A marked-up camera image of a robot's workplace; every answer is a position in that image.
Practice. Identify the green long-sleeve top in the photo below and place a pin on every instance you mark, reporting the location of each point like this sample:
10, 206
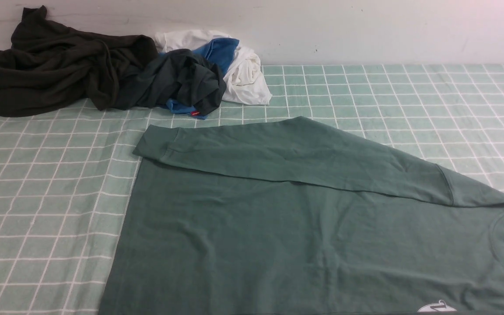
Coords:
298, 218

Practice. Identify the white crumpled garment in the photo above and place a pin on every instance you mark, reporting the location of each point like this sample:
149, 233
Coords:
244, 80

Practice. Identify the dark green crumpled garment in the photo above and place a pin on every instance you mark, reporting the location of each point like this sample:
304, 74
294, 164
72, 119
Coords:
178, 75

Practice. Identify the blue crumpled garment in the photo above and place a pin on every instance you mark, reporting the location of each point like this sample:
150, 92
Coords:
219, 51

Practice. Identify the green checkered bed sheet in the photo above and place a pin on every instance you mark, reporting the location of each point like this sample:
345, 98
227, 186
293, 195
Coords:
66, 176

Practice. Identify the dark olive crumpled garment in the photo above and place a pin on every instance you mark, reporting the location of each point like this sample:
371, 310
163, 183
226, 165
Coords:
50, 66

